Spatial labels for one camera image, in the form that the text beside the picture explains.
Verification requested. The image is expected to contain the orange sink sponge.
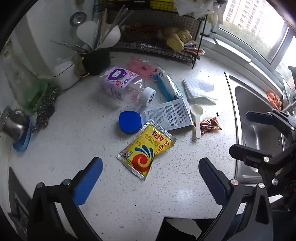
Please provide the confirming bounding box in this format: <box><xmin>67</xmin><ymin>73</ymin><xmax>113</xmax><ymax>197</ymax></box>
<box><xmin>267</xmin><ymin>92</ymin><xmax>282</xmax><ymax>110</ymax></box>

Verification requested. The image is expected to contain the stainless steel sink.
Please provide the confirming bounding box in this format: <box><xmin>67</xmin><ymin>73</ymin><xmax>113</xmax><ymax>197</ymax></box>
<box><xmin>224</xmin><ymin>72</ymin><xmax>295</xmax><ymax>184</ymax></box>

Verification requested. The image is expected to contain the red-brown snack wrapper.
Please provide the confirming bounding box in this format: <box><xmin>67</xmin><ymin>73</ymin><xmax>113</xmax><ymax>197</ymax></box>
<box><xmin>200</xmin><ymin>117</ymin><xmax>222</xmax><ymax>135</ymax></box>

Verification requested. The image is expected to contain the black gas stove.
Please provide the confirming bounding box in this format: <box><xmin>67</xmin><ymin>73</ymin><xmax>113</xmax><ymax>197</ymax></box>
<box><xmin>8</xmin><ymin>167</ymin><xmax>32</xmax><ymax>240</ymax></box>

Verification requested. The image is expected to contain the yellow yeast packet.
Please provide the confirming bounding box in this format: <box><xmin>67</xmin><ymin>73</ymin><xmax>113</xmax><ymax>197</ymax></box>
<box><xmin>116</xmin><ymin>119</ymin><xmax>177</xmax><ymax>181</ymax></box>

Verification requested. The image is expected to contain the white plastic spoon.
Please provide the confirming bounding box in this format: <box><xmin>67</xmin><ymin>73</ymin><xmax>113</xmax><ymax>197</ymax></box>
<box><xmin>190</xmin><ymin>104</ymin><xmax>203</xmax><ymax>138</ymax></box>

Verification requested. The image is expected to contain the blue saucer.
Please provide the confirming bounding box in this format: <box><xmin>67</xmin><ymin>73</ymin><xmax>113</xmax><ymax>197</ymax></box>
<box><xmin>13</xmin><ymin>116</ymin><xmax>32</xmax><ymax>152</ymax></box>

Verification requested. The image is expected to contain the white printed sachet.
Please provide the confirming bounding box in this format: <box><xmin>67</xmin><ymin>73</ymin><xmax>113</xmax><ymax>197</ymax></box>
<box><xmin>140</xmin><ymin>98</ymin><xmax>193</xmax><ymax>131</ymax></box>

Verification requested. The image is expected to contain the blue round lid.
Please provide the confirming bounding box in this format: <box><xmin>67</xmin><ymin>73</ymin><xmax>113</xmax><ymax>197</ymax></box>
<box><xmin>118</xmin><ymin>111</ymin><xmax>142</xmax><ymax>134</ymax></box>

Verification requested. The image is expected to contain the steel teapot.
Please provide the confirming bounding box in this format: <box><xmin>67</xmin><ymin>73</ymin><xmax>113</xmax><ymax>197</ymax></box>
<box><xmin>0</xmin><ymin>106</ymin><xmax>30</xmax><ymax>142</ymax></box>

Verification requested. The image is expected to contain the green glass dish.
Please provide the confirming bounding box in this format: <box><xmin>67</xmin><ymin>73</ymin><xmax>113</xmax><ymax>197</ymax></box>
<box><xmin>25</xmin><ymin>80</ymin><xmax>49</xmax><ymax>112</ymax></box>

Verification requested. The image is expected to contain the clear plastic bottle purple label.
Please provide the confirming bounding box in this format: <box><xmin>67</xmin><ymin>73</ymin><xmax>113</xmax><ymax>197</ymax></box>
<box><xmin>98</xmin><ymin>66</ymin><xmax>156</xmax><ymax>107</ymax></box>

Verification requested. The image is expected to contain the blue foil wrapper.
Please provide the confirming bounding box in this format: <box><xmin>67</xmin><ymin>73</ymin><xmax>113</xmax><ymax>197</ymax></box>
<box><xmin>152</xmin><ymin>67</ymin><xmax>183</xmax><ymax>101</ymax></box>

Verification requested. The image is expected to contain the white enamel lidded pot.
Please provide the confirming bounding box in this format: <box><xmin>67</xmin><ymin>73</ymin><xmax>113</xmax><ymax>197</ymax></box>
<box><xmin>52</xmin><ymin>58</ymin><xmax>80</xmax><ymax>90</ymax></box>

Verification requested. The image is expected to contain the white plastic bag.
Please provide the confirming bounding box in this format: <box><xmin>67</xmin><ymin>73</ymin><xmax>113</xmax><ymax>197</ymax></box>
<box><xmin>174</xmin><ymin>0</ymin><xmax>226</xmax><ymax>25</ymax></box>

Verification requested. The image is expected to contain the ginger root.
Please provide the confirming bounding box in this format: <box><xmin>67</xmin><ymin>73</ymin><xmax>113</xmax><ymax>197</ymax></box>
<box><xmin>161</xmin><ymin>27</ymin><xmax>198</xmax><ymax>51</ymax></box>

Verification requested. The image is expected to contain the glass pitcher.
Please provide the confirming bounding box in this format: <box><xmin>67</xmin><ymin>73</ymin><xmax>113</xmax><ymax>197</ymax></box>
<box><xmin>1</xmin><ymin>39</ymin><xmax>39</xmax><ymax>108</ymax></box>

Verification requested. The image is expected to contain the black utensil holder cup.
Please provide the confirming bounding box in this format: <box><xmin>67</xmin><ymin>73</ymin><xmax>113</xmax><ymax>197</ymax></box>
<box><xmin>79</xmin><ymin>48</ymin><xmax>110</xmax><ymax>76</ymax></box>

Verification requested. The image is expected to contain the pink plastic wrapper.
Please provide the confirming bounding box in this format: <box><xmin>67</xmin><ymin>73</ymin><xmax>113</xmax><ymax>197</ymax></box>
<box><xmin>128</xmin><ymin>57</ymin><xmax>158</xmax><ymax>81</ymax></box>

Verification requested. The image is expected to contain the yellow OMO detergent bag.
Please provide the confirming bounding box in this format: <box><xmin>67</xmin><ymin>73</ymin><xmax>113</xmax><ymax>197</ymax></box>
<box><xmin>150</xmin><ymin>0</ymin><xmax>177</xmax><ymax>12</ymax></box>

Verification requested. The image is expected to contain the steel sink strainer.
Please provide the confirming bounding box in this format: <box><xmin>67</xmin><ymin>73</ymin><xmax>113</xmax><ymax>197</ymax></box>
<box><xmin>70</xmin><ymin>11</ymin><xmax>87</xmax><ymax>28</ymax></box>

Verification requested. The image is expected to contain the steel wire scourer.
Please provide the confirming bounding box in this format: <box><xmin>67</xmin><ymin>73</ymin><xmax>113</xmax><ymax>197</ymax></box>
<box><xmin>31</xmin><ymin>85</ymin><xmax>60</xmax><ymax>133</ymax></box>

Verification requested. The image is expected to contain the black wire rack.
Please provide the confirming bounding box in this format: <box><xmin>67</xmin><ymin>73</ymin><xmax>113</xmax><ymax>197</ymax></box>
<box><xmin>92</xmin><ymin>1</ymin><xmax>206</xmax><ymax>66</ymax></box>

